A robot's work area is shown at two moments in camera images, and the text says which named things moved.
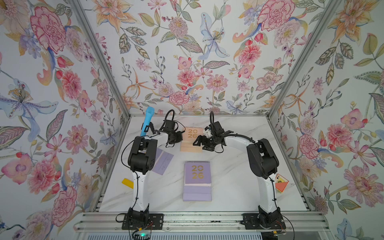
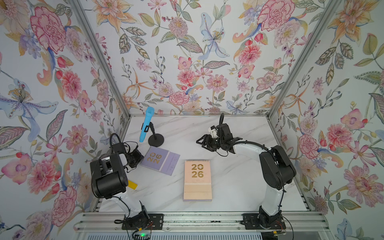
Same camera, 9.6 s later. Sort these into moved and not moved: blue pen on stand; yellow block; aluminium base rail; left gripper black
Moved: left gripper black
Not moved: yellow block; aluminium base rail; blue pen on stand
